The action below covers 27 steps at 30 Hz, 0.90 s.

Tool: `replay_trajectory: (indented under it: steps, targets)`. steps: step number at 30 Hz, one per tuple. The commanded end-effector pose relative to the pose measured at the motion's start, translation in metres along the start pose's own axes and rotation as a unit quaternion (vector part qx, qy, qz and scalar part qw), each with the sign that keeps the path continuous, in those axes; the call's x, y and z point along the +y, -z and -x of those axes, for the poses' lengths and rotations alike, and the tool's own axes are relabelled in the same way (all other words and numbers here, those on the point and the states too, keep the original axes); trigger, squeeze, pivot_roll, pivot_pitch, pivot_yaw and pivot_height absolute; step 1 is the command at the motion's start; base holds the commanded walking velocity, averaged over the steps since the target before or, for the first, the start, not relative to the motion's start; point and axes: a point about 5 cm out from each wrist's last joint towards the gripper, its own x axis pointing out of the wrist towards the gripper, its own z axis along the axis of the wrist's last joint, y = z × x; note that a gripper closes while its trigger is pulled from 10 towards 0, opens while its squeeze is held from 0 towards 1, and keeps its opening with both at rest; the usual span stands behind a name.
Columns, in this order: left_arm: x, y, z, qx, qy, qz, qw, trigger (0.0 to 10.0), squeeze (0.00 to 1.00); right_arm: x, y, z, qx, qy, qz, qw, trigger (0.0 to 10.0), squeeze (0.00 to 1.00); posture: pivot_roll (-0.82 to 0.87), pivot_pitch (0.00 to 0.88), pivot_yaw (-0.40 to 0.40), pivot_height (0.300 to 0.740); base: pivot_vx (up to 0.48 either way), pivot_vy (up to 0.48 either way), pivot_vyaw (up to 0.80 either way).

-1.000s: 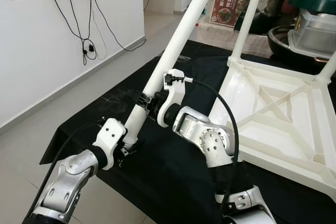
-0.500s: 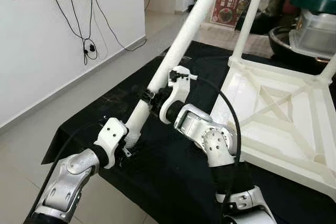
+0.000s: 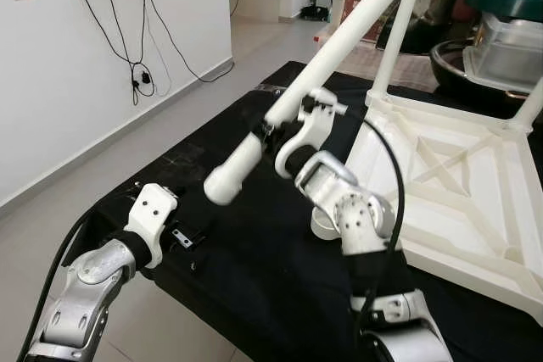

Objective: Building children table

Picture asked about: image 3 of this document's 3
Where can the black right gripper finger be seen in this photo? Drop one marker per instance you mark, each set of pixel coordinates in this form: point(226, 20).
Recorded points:
point(267, 131)

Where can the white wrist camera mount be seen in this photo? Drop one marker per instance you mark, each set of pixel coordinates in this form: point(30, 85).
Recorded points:
point(314, 133)
point(153, 214)

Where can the black round basin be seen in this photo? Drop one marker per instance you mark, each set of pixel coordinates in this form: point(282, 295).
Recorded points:
point(458, 78)

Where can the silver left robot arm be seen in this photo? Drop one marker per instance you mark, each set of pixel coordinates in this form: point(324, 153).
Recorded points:
point(85, 294)

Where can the white plastic table top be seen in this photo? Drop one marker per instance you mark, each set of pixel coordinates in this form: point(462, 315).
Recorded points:
point(458, 192)

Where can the white low platform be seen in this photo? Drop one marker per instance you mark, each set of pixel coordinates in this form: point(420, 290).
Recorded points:
point(356, 61)

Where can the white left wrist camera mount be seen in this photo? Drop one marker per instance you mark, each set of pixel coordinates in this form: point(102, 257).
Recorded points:
point(153, 214)

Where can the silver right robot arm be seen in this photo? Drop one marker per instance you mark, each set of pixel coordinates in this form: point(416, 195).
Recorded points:
point(356, 209)

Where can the black power adapter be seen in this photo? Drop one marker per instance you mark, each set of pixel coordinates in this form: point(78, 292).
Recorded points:
point(146, 79)

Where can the clear plastic bin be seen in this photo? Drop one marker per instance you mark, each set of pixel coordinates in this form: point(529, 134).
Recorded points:
point(509, 52)

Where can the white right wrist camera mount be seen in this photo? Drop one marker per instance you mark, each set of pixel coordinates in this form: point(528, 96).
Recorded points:
point(314, 133)

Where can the black table cloth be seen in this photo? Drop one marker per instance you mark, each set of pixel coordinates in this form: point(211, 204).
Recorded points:
point(254, 277)

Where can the red printed carton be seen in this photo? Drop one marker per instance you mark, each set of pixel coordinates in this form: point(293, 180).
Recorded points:
point(358, 14)

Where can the clear tape strip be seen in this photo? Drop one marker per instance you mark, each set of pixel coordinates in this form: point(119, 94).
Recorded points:
point(271, 89)

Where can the clear tape cross patch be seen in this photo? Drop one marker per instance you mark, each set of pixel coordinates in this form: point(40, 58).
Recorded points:
point(182, 158)

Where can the black plastic bag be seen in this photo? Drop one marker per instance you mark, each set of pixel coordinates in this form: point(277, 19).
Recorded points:
point(441, 6)

